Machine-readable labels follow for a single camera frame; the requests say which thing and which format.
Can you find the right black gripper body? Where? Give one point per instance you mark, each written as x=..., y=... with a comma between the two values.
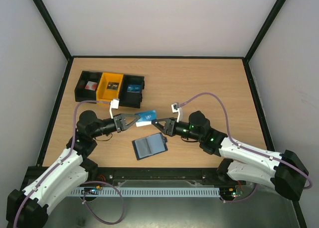
x=170, y=126

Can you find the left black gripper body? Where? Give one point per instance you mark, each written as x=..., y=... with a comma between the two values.
x=115, y=127

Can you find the blue white credit card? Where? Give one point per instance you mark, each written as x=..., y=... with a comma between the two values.
x=146, y=118

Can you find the blue card holder wallet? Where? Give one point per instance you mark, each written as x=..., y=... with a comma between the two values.
x=149, y=146

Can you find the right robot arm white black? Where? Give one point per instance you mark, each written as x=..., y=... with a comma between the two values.
x=283, y=172

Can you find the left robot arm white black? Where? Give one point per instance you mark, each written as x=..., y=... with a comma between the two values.
x=31, y=207

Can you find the blue card in bin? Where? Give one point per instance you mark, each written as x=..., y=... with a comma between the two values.
x=134, y=88

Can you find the black card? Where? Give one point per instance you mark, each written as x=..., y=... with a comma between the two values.
x=112, y=86

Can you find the white red card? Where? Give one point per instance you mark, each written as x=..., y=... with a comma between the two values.
x=91, y=85

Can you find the right black bin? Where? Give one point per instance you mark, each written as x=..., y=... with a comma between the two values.
x=131, y=100

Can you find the black bin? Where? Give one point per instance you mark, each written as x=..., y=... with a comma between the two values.
x=81, y=94
x=131, y=100

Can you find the yellow middle bin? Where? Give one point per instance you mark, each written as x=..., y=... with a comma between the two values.
x=102, y=94

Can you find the left black bin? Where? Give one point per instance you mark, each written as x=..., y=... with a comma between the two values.
x=81, y=94

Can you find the grey metal sheet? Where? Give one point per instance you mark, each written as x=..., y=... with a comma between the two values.
x=251, y=208

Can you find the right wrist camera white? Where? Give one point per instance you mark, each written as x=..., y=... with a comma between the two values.
x=177, y=109

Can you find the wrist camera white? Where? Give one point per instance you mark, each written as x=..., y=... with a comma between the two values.
x=177, y=109
x=114, y=105

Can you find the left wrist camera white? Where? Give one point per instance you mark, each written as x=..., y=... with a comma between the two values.
x=114, y=105

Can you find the black aluminium frame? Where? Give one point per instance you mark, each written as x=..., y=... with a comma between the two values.
x=35, y=170

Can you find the light blue slotted cable duct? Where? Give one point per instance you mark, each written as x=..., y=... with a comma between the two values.
x=147, y=192

